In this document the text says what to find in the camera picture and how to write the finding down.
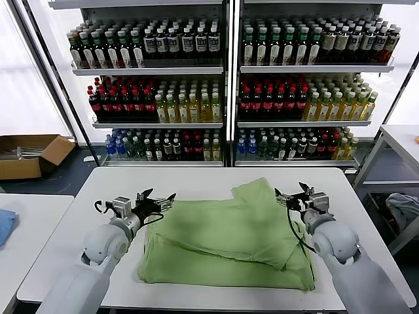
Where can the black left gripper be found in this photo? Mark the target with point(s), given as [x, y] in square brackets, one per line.
[147, 209]

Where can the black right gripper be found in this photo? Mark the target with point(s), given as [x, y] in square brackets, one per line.
[298, 202]

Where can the green polo shirt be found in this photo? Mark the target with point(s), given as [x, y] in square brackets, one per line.
[212, 235]

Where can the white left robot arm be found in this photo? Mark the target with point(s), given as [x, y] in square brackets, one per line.
[82, 268]

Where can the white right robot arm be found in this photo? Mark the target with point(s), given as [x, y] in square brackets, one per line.
[353, 268]

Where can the grey metal shelf board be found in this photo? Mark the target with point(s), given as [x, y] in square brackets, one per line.
[147, 71]
[163, 163]
[157, 125]
[294, 163]
[304, 124]
[311, 69]

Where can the blue water bottle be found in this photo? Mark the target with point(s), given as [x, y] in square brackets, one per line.
[120, 148]
[241, 148]
[110, 148]
[252, 148]

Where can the small yellow drink bottle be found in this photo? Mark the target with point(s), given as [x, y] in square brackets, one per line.
[351, 150]
[340, 151]
[207, 152]
[216, 152]

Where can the black storage crate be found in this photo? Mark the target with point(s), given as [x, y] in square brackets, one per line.
[371, 204]

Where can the white paper scrap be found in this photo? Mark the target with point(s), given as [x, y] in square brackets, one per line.
[88, 159]

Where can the cola bottle red cap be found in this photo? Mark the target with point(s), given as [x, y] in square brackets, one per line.
[301, 105]
[290, 105]
[150, 106]
[106, 107]
[139, 107]
[257, 105]
[268, 105]
[128, 107]
[95, 106]
[245, 105]
[280, 105]
[117, 107]

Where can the grey white crumpled cloth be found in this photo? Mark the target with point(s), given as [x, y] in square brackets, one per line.
[402, 206]

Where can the clear plastic tube bundle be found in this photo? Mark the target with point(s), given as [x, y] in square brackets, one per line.
[27, 152]

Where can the brown cardboard box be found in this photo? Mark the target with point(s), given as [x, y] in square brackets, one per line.
[19, 170]

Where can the dark bottle green cap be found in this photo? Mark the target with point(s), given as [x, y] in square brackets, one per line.
[77, 57]
[126, 55]
[113, 56]
[275, 49]
[302, 49]
[289, 49]
[315, 49]
[138, 55]
[262, 49]
[89, 57]
[101, 57]
[249, 49]

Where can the blue folded cloth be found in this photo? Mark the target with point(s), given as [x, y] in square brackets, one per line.
[6, 225]

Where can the dark bottle beige label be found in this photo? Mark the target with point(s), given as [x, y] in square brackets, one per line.
[341, 45]
[328, 45]

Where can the dark bottle blue-white label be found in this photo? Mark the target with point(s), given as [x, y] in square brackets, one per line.
[150, 45]
[201, 44]
[162, 45]
[188, 45]
[173, 45]
[355, 45]
[367, 45]
[379, 46]
[214, 44]

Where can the grey metal shelf unit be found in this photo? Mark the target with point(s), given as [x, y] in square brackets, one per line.
[131, 5]
[311, 2]

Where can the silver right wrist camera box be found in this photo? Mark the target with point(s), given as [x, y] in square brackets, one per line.
[318, 202]

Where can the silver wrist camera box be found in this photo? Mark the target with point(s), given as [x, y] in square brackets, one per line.
[122, 206]
[318, 202]

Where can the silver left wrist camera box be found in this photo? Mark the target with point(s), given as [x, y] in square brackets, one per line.
[122, 206]

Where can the grey metal frame table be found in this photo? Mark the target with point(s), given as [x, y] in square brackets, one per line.
[399, 134]

